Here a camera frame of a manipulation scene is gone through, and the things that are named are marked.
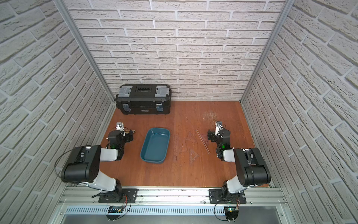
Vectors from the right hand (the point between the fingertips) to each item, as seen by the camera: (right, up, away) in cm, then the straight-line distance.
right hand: (218, 129), depth 94 cm
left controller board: (-61, -41, -22) cm, 77 cm away
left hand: (-66, +1, -1) cm, 66 cm away
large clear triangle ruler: (-20, -9, +1) cm, 22 cm away
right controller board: (+1, -40, -25) cm, 47 cm away
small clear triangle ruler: (-18, -17, -5) cm, 25 cm away
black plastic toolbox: (-61, +21, +3) cm, 64 cm away
